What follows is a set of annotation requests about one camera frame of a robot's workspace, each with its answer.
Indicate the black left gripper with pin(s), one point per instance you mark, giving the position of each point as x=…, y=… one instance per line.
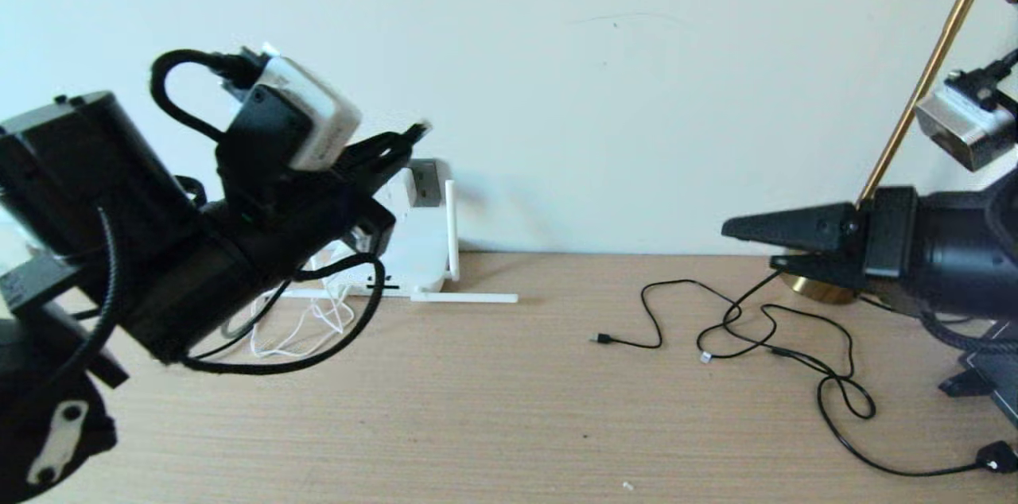
x=270, y=170

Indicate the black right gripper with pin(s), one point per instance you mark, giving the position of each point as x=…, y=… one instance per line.
x=891, y=238

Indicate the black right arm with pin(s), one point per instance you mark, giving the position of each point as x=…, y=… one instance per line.
x=962, y=250

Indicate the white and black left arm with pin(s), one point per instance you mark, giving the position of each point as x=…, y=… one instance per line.
x=79, y=194

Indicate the white router with antennas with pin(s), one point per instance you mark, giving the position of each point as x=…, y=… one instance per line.
x=421, y=250

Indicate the brass desk lamp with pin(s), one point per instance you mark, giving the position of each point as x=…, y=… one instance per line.
x=915, y=98

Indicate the black clip stand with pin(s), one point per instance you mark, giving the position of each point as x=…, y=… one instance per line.
x=964, y=385

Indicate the dark teal printed box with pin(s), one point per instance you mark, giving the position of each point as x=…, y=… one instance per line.
x=1002, y=385

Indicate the grey wall socket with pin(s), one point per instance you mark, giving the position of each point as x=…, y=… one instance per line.
x=429, y=182

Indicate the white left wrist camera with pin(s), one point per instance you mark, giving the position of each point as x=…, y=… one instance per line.
x=318, y=114

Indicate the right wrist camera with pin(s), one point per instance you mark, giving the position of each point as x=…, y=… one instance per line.
x=962, y=126

